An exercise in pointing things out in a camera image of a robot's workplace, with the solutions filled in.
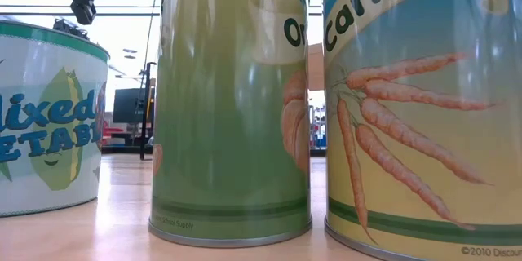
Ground wooden shelf with black frame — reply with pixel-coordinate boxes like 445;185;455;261
139;42;326;161

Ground black table edge frame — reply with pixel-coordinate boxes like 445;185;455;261
100;144;327;157

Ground red storage bins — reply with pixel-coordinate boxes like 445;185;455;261
104;123;125;146

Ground carrots labelled can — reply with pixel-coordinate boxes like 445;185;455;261
321;0;522;261

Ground thin hanging cable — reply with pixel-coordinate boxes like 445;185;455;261
140;0;162;91

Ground mixed vegetables labelled can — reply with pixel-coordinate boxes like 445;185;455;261
0;18;111;218

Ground black computer monitor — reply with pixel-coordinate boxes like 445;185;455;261
113;87;155;124

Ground green oranges labelled can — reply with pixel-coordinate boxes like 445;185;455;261
148;0;313;249

